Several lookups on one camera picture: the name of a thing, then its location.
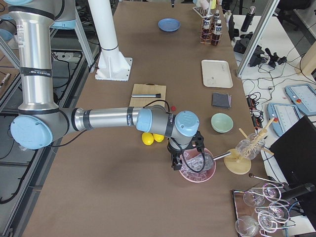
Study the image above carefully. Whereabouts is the wooden cup stand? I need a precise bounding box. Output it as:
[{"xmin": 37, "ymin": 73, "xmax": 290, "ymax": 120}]
[{"xmin": 224, "ymin": 118, "xmax": 275, "ymax": 175}]

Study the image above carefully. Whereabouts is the lower right drink bottle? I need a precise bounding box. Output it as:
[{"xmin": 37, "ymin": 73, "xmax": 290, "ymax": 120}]
[{"xmin": 213, "ymin": 9, "xmax": 220, "ymax": 24}]

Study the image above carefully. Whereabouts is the grey folded cloth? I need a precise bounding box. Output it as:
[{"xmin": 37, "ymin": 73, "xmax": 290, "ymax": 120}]
[{"xmin": 212, "ymin": 92, "xmax": 232, "ymax": 109}]

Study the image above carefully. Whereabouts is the bamboo cutting board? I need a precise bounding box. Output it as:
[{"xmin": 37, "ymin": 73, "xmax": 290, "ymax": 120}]
[{"xmin": 129, "ymin": 84, "xmax": 166, "ymax": 107}]

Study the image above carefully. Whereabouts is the clear glass mug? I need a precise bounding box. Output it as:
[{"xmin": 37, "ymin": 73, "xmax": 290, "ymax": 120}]
[{"xmin": 236, "ymin": 133, "xmax": 265, "ymax": 160}]

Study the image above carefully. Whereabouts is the copper wire bottle rack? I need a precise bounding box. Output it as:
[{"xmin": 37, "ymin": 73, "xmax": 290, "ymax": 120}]
[{"xmin": 193, "ymin": 6, "xmax": 223, "ymax": 46}]

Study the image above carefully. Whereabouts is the black monitor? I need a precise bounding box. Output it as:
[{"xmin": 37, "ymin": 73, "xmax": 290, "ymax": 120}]
[{"xmin": 270, "ymin": 116, "xmax": 316, "ymax": 186}]

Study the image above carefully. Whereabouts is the blue plate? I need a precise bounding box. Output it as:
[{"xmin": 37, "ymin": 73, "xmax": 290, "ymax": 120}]
[{"xmin": 158, "ymin": 18, "xmax": 181, "ymax": 32}]

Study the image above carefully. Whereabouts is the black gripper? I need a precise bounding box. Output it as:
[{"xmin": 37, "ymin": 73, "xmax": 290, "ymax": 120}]
[{"xmin": 167, "ymin": 131, "xmax": 205, "ymax": 171}]

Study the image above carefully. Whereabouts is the blue teach pendant far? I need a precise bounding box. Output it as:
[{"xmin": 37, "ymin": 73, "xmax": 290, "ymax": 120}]
[{"xmin": 284, "ymin": 83, "xmax": 316, "ymax": 116}]

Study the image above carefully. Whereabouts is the lower left drink bottle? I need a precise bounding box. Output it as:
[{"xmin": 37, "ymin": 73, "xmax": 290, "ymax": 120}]
[{"xmin": 211, "ymin": 20, "xmax": 222, "ymax": 46}]

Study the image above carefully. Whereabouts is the cream rabbit tray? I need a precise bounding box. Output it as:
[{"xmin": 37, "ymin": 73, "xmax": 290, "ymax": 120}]
[{"xmin": 201, "ymin": 60, "xmax": 233, "ymax": 88}]

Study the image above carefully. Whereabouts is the whole yellow lemon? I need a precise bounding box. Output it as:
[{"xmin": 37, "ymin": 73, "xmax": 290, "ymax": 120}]
[
  {"xmin": 141, "ymin": 132, "xmax": 154, "ymax": 146},
  {"xmin": 153, "ymin": 133, "xmax": 164, "ymax": 143}
]

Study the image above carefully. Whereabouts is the upper whole yellow lemon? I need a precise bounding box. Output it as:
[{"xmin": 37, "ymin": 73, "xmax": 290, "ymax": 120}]
[{"xmin": 153, "ymin": 133, "xmax": 164, "ymax": 143}]

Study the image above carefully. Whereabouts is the drink bottle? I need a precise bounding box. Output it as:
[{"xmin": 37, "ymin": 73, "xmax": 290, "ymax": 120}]
[
  {"xmin": 201, "ymin": 15, "xmax": 212, "ymax": 42},
  {"xmin": 213, "ymin": 9, "xmax": 220, "ymax": 24},
  {"xmin": 211, "ymin": 20, "xmax": 222, "ymax": 46}
]

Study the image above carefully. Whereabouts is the blue teach pendant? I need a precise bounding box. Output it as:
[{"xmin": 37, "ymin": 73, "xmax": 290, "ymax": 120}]
[
  {"xmin": 284, "ymin": 83, "xmax": 316, "ymax": 116},
  {"xmin": 267, "ymin": 103, "xmax": 302, "ymax": 137}
]

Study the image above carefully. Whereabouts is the top drink bottle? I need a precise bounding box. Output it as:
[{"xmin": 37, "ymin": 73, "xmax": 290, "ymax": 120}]
[{"xmin": 201, "ymin": 15, "xmax": 212, "ymax": 42}]

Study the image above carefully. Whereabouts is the steel ice scoop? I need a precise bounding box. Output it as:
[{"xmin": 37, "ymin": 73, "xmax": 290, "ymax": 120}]
[{"xmin": 196, "ymin": 152, "xmax": 231, "ymax": 171}]

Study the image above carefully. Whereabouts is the steel muddler black tip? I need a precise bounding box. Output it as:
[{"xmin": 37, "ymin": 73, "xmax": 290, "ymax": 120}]
[{"xmin": 131, "ymin": 93, "xmax": 161, "ymax": 98}]

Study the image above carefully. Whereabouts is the black thermos bottle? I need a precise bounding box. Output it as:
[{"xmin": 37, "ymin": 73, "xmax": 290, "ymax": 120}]
[{"xmin": 240, "ymin": 6, "xmax": 256, "ymax": 32}]

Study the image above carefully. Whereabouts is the wire glass holder rack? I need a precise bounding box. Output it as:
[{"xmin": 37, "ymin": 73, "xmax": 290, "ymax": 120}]
[{"xmin": 232, "ymin": 181, "xmax": 296, "ymax": 237}]

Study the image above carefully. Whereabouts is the green bowl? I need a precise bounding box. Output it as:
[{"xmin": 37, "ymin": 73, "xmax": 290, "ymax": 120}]
[{"xmin": 211, "ymin": 113, "xmax": 234, "ymax": 133}]

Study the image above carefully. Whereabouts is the blue teach pendant near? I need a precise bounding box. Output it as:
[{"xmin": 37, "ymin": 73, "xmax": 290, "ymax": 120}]
[{"xmin": 267, "ymin": 103, "xmax": 302, "ymax": 137}]

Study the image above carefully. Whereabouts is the pink bowl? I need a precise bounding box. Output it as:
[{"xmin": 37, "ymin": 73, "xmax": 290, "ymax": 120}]
[{"xmin": 180, "ymin": 148, "xmax": 216, "ymax": 183}]

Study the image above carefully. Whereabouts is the lower whole yellow lemon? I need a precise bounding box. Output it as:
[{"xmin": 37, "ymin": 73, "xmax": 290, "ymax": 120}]
[{"xmin": 141, "ymin": 132, "xmax": 154, "ymax": 146}]

